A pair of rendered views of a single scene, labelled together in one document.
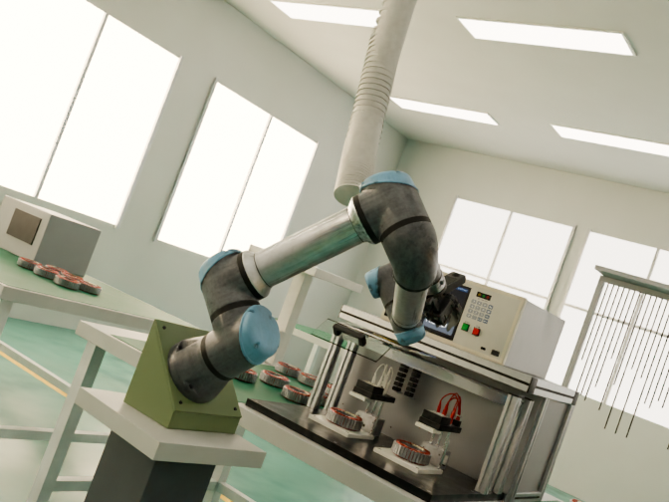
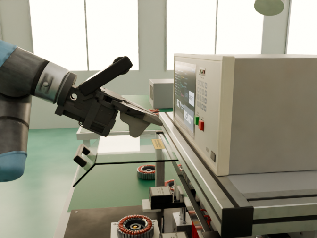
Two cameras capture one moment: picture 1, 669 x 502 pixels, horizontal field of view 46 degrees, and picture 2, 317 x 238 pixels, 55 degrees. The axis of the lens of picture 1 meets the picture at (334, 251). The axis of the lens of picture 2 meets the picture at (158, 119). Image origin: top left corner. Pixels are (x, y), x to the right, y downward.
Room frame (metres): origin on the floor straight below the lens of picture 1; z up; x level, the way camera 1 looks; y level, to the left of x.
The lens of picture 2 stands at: (1.83, -0.84, 1.33)
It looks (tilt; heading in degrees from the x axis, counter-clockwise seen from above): 13 degrees down; 46
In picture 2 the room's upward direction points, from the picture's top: straight up
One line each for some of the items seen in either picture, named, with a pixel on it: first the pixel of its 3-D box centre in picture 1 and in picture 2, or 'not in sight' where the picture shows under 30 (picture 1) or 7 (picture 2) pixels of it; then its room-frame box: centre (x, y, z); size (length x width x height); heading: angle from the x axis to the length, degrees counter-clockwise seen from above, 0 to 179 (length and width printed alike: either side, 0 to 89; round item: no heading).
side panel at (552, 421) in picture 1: (539, 450); not in sight; (2.41, -0.80, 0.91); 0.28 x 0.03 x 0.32; 144
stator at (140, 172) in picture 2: (241, 373); (148, 172); (2.73, 0.16, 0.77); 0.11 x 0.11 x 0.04
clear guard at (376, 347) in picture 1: (374, 346); (136, 156); (2.35, -0.21, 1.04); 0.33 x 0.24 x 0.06; 144
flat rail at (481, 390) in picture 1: (419, 365); (176, 173); (2.36, -0.36, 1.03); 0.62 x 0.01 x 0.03; 54
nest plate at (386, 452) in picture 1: (408, 460); not in sight; (2.21, -0.40, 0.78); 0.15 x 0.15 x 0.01; 54
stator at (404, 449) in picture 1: (411, 452); not in sight; (2.21, -0.40, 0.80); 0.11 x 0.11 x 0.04
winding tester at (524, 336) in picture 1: (474, 319); (267, 97); (2.53, -0.50, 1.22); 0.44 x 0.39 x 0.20; 54
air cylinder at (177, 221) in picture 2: (368, 422); (182, 226); (2.47, -0.29, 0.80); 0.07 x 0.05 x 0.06; 54
